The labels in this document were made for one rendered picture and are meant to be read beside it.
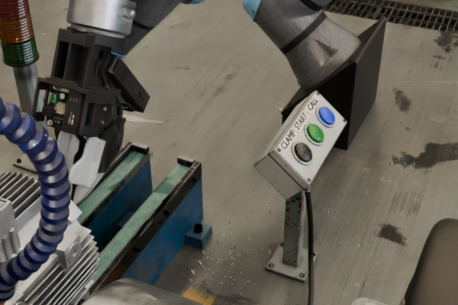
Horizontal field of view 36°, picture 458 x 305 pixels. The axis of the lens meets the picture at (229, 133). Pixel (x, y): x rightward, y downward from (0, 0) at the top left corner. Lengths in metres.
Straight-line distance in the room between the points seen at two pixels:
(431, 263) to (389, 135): 1.10
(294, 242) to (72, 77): 0.49
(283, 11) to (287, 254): 0.48
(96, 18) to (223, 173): 0.63
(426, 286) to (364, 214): 0.90
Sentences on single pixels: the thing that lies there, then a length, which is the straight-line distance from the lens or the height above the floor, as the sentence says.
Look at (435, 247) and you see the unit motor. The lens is 0.42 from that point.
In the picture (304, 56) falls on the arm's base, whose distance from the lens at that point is 1.40.
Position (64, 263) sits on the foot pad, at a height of 1.06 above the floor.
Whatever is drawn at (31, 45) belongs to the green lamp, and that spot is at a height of 1.06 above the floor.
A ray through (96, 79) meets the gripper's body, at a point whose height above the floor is 1.23.
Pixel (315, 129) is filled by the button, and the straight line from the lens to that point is 1.01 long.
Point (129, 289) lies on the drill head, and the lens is 0.68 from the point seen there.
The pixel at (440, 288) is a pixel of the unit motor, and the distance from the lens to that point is 0.40.
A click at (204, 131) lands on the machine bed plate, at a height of 0.80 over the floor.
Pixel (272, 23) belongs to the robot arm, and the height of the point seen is 1.03.
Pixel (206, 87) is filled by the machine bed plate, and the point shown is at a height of 0.80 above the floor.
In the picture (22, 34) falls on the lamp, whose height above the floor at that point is 1.09.
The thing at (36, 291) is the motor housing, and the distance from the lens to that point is 0.84.
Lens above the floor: 1.65
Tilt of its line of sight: 35 degrees down
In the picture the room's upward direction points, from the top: straight up
